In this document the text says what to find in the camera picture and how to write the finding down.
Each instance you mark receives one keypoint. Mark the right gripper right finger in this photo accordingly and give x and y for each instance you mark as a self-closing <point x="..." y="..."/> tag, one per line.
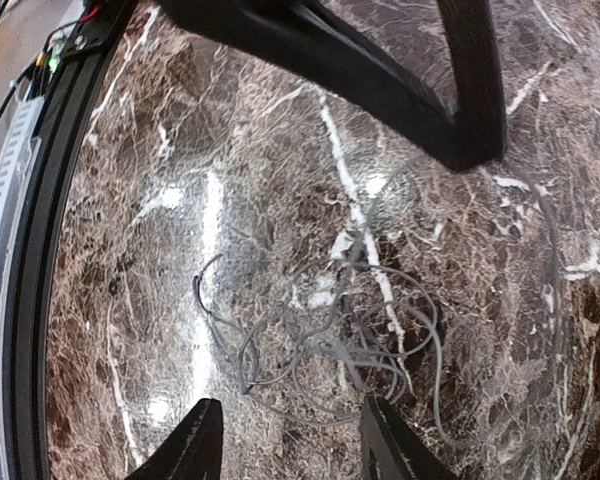
<point x="391" y="450"/>

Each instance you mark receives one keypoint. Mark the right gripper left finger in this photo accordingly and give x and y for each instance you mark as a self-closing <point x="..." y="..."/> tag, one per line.
<point x="193" y="450"/>

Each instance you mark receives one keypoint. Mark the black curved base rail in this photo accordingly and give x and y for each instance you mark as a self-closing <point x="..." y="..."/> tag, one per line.
<point x="58" y="132"/>

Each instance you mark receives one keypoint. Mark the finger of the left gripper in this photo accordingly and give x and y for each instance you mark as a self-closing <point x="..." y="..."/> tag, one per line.
<point x="480" y="125"/>
<point x="307" y="39"/>

